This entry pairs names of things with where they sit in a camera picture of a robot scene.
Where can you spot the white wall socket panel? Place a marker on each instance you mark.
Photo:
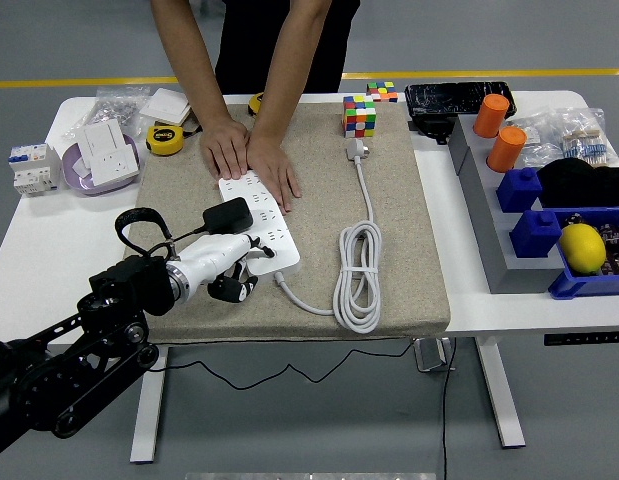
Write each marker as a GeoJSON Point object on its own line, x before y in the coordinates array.
{"type": "Point", "coordinates": [114, 167]}

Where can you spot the yellow black tape measure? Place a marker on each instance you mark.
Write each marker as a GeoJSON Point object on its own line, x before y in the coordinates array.
{"type": "Point", "coordinates": [164, 140]}

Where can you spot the grey stepped block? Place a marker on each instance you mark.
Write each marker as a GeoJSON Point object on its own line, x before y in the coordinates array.
{"type": "Point", "coordinates": [489, 240]}

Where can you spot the blue plastic bin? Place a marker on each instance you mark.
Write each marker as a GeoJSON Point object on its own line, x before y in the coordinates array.
{"type": "Point", "coordinates": [579, 287]}

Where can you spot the metal bracket under table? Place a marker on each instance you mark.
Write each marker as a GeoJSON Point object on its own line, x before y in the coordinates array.
{"type": "Point", "coordinates": [431, 357]}

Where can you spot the white circuit breaker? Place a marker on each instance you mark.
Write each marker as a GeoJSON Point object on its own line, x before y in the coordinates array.
{"type": "Point", "coordinates": [34, 170]}

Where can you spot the small white card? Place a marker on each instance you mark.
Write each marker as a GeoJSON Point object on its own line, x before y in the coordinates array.
{"type": "Point", "coordinates": [81, 169]}

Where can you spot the white wall switch plate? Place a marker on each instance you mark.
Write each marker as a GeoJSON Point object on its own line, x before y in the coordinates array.
{"type": "Point", "coordinates": [164, 105]}

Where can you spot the person's left hand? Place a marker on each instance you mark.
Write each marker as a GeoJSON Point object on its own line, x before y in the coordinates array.
{"type": "Point", "coordinates": [274, 167]}

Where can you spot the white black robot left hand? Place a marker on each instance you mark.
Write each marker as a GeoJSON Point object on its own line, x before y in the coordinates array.
{"type": "Point", "coordinates": [211, 257]}

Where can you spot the white power strip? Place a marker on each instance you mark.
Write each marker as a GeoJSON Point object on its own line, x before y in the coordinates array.
{"type": "Point", "coordinates": [284, 252]}

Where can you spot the clear bag of resistors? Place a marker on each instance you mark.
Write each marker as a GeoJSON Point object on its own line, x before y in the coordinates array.
{"type": "Point", "coordinates": [589, 137]}

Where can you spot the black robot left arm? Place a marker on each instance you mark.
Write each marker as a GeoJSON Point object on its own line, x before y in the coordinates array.
{"type": "Point", "coordinates": [59, 380]}

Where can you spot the white table leg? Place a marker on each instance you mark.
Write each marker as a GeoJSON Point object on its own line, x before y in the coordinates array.
{"type": "Point", "coordinates": [149, 410]}
{"type": "Point", "coordinates": [504, 400]}

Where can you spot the black plastic tray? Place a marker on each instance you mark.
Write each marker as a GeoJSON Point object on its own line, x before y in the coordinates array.
{"type": "Point", "coordinates": [449, 97]}

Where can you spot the large colourful puzzle cube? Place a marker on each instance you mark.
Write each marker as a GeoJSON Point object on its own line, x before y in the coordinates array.
{"type": "Point", "coordinates": [359, 117]}

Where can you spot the clear bag of screws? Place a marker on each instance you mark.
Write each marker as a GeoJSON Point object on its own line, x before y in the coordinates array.
{"type": "Point", "coordinates": [111, 105]}

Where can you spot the clear bag of small parts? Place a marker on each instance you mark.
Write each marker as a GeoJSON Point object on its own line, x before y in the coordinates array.
{"type": "Point", "coordinates": [539, 145]}

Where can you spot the black table control panel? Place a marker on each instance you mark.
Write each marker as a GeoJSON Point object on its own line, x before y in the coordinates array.
{"type": "Point", "coordinates": [581, 338]}

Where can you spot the black plug adapter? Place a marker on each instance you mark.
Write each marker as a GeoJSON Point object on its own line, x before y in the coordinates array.
{"type": "Point", "coordinates": [229, 215]}

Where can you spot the orange cylinder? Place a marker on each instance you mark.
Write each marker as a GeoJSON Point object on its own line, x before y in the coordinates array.
{"type": "Point", "coordinates": [506, 150]}
{"type": "Point", "coordinates": [490, 117]}

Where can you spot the person's left forearm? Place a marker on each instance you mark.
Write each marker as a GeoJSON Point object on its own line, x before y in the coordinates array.
{"type": "Point", "coordinates": [289, 65]}

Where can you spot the small yellow tape measure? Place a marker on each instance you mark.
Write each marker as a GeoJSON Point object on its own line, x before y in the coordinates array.
{"type": "Point", "coordinates": [254, 102]}

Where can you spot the small colourful puzzle cube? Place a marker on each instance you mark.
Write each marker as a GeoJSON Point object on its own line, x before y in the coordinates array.
{"type": "Point", "coordinates": [381, 91]}

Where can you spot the yellow lemon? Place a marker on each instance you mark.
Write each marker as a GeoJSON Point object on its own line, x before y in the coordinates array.
{"type": "Point", "coordinates": [582, 248]}

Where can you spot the person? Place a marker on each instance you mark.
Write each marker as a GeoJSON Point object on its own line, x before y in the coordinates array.
{"type": "Point", "coordinates": [279, 40]}

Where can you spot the blue block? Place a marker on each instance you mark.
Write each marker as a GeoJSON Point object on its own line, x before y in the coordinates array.
{"type": "Point", "coordinates": [534, 235]}
{"type": "Point", "coordinates": [519, 192]}

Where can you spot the white switch panel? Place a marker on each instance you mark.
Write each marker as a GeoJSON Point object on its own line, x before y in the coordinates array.
{"type": "Point", "coordinates": [104, 135]}

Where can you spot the dark circuit board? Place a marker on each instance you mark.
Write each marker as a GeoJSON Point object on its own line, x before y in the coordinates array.
{"type": "Point", "coordinates": [616, 250]}

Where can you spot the grey-brown mat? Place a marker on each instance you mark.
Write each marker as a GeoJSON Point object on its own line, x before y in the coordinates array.
{"type": "Point", "coordinates": [314, 210]}

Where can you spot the person's right hand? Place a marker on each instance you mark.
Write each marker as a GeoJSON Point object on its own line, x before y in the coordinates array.
{"type": "Point", "coordinates": [226, 147]}

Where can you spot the person's right forearm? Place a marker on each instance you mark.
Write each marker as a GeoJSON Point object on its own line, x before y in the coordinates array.
{"type": "Point", "coordinates": [191, 60]}

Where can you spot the black cloth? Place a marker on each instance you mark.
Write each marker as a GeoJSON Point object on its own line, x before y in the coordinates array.
{"type": "Point", "coordinates": [579, 182]}

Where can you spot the purple plate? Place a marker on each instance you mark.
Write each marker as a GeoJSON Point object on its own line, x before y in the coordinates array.
{"type": "Point", "coordinates": [74, 185]}

